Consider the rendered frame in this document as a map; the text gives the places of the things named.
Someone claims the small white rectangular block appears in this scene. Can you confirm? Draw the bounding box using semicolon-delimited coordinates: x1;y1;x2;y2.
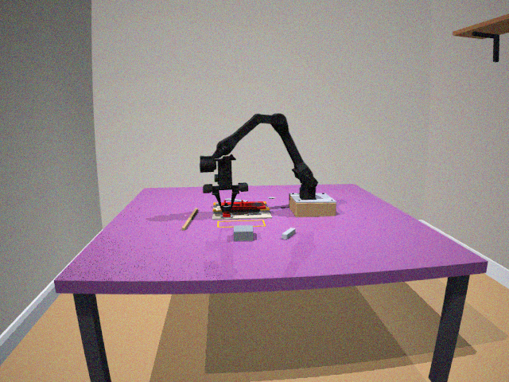
282;228;296;240

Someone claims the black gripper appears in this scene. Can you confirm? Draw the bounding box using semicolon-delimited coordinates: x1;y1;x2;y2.
203;171;248;208

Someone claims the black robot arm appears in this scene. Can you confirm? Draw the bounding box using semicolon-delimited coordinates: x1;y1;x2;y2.
200;113;318;200

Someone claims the tan wooden stick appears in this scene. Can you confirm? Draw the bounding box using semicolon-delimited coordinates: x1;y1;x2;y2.
182;208;198;230

